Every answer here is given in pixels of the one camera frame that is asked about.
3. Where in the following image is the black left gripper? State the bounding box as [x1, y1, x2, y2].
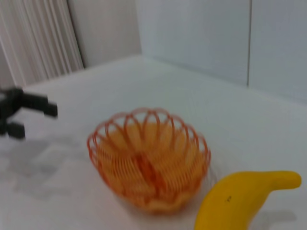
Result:
[0, 87, 59, 141]

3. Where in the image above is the orange wire basket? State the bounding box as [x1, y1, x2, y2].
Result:
[86, 107, 212, 214]

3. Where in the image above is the yellow banana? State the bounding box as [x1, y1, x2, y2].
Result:
[193, 170, 303, 230]

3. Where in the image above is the white ribbed panel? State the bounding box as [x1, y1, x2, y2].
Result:
[0, 0, 85, 87]

